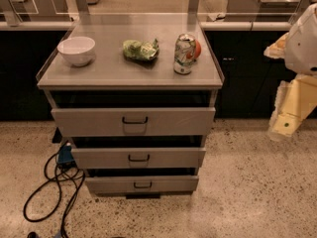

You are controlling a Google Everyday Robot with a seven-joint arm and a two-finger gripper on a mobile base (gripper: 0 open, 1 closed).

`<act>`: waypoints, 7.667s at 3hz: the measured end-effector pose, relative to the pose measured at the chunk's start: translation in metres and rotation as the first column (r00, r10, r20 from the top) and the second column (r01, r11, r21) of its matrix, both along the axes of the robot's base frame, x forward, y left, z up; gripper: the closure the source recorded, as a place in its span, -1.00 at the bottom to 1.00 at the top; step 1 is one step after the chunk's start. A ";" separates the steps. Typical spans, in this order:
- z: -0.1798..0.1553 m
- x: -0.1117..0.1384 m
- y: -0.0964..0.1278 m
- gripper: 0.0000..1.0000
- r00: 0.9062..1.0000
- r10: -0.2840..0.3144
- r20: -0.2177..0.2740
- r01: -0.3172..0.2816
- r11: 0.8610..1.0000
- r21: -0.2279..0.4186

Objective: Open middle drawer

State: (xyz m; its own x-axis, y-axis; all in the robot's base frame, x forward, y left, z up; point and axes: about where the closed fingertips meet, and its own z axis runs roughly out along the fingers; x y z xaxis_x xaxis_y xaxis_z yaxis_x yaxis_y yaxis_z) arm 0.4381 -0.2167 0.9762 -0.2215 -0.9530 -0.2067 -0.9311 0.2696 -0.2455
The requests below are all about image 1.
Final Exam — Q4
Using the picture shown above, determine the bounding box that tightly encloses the white horizontal rail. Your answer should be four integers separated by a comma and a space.
0, 21, 291, 31

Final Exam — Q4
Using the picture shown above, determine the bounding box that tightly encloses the blue power box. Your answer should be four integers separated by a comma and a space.
56, 143, 74, 165

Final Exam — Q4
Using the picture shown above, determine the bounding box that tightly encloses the white bowl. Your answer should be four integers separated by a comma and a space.
57, 37, 95, 66

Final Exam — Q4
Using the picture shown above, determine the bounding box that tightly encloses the black floor cable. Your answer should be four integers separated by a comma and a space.
22, 151, 86, 238

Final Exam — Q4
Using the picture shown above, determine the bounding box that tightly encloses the grey bottom drawer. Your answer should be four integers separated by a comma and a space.
86, 176, 199, 194

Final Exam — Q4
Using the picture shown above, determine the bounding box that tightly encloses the grey background counter right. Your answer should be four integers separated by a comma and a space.
225, 0, 300, 22

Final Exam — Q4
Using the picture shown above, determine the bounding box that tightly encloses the orange fruit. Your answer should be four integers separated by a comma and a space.
194, 40, 201, 60

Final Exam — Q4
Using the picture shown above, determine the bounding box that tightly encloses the grey top drawer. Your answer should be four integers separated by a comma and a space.
52, 107, 215, 137

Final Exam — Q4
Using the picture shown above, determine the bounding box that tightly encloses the grey drawer cabinet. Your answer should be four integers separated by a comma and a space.
35, 13, 226, 200

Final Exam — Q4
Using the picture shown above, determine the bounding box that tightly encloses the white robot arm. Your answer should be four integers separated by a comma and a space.
264, 4, 317, 141

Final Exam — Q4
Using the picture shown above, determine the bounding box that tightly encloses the grey background table left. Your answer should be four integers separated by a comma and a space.
1, 0, 70, 22

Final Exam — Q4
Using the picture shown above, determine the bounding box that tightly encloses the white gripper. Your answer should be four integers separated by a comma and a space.
264, 34, 317, 141

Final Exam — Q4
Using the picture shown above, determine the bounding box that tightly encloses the green crumpled chip bag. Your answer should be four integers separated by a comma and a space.
123, 39, 159, 61

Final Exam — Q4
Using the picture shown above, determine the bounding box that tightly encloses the grey drawer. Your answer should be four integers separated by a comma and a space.
86, 176, 199, 194
52, 107, 215, 137
71, 148, 206, 170

